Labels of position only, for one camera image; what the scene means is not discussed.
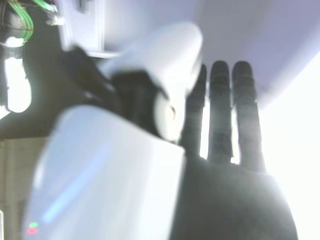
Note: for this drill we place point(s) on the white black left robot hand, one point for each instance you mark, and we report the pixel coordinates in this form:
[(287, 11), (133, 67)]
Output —
[(112, 175)]

